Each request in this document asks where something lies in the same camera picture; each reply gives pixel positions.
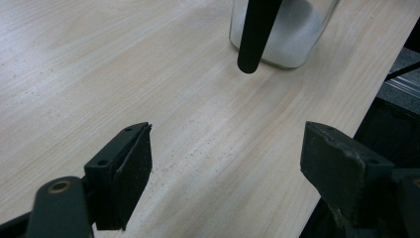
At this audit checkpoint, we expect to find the aluminium floor rail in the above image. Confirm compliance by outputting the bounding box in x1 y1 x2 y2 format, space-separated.
384 74 420 102

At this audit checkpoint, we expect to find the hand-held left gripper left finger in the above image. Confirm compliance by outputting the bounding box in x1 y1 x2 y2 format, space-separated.
83 122 154 231

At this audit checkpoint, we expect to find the glass jar with black lid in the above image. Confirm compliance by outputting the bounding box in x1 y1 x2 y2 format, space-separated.
229 0 341 74

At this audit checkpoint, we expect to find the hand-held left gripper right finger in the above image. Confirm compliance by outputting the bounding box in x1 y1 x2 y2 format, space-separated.
300 121 395 229

